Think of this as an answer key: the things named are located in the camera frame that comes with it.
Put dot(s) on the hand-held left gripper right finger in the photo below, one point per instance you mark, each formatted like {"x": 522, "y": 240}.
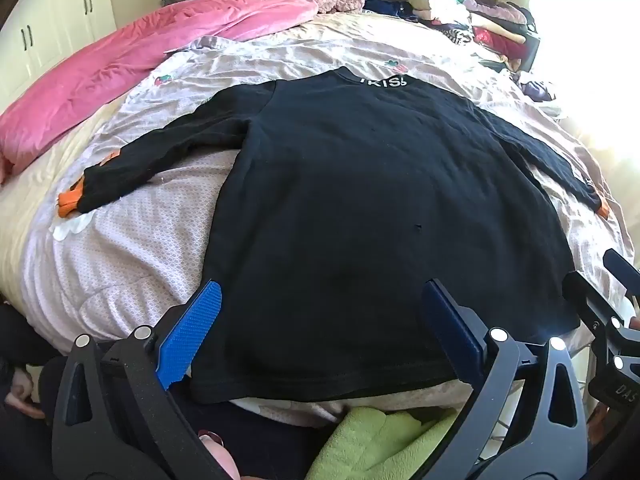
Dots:
{"x": 452, "y": 325}

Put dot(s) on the green fleece cloth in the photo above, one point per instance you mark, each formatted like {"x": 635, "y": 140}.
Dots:
{"x": 360, "y": 445}

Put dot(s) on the person's bare foot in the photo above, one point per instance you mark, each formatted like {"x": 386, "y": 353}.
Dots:
{"x": 20, "y": 392}

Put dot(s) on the dark bedside cabinet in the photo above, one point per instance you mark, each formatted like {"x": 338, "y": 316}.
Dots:
{"x": 530, "y": 52}

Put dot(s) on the pile of folded clothes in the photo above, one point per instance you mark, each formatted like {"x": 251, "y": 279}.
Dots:
{"x": 480, "y": 20}

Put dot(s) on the person's left hand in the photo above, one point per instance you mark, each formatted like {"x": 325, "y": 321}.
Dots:
{"x": 217, "y": 447}

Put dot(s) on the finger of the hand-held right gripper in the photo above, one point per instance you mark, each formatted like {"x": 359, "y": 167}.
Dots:
{"x": 620, "y": 266}
{"x": 587, "y": 300}

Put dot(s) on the pink blanket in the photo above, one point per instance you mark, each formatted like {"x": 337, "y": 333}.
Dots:
{"x": 100, "y": 60}

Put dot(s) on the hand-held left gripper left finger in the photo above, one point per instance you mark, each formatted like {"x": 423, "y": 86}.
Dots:
{"x": 192, "y": 330}

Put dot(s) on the person's dark pants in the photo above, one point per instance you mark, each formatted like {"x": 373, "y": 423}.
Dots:
{"x": 25, "y": 335}

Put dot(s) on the dark blue garment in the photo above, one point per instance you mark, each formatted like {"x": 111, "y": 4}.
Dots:
{"x": 390, "y": 8}

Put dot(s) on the white wardrobe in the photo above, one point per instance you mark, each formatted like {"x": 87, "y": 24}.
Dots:
{"x": 50, "y": 25}

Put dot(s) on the black sweater with orange cuffs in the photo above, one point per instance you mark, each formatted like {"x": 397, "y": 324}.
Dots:
{"x": 350, "y": 210}

